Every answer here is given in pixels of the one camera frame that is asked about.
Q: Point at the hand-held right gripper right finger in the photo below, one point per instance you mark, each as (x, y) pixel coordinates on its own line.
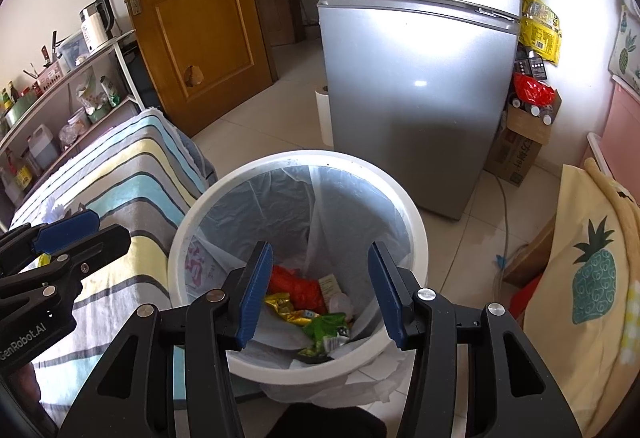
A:
(387, 298)

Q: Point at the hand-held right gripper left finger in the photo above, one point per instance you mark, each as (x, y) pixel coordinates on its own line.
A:
(252, 298)

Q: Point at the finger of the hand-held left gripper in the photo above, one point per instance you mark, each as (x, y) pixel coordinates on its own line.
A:
(105, 240)
(65, 229)

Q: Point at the yellow snack wrapper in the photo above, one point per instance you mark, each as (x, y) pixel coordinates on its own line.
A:
(285, 310)

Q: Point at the red plastic bag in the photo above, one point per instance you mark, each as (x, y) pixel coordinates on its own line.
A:
(295, 288)
(532, 90)

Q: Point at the green snack wrapper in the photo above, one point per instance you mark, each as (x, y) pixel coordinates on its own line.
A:
(327, 325)

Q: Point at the white round trash bin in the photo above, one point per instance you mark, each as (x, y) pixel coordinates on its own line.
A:
(300, 156)

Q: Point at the person's left hand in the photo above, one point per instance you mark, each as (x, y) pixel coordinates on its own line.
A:
(22, 388)

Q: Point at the striped blanket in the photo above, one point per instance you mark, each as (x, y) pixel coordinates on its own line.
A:
(135, 178)

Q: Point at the white plastic jug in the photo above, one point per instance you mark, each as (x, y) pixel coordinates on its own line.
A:
(42, 145)

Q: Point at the green basin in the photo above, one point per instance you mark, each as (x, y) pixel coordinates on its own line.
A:
(20, 110)

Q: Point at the plastic bag of goods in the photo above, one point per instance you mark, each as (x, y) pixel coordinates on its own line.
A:
(92, 93)

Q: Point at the brown cardboard piece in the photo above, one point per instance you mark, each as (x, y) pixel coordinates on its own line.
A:
(530, 250)

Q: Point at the white metal shelf rack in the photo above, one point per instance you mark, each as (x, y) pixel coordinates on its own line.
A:
(127, 68)

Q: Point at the clear plastic storage box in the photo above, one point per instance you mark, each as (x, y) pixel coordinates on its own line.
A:
(72, 49)

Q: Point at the white paper roll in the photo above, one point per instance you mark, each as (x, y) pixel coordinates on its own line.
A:
(324, 118)

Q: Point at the brown cardboard box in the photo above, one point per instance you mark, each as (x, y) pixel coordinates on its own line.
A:
(520, 153)

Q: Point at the yellow pineapple blanket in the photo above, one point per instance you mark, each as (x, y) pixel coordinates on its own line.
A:
(590, 293)

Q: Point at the white electric kettle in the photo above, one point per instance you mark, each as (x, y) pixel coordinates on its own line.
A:
(95, 25)

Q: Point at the silver refrigerator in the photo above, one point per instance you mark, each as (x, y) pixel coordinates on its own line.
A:
(410, 93)

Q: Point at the brown wooden door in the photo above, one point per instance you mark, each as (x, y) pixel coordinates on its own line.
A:
(200, 28)

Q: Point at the red plastic bag on box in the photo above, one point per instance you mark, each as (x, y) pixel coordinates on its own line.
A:
(532, 90)

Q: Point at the pink cabinet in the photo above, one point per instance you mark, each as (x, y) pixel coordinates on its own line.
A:
(622, 138)

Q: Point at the yellow packet bag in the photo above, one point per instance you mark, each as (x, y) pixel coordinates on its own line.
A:
(540, 30)

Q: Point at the white pineapple printed cloth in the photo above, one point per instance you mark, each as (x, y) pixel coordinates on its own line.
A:
(625, 53)

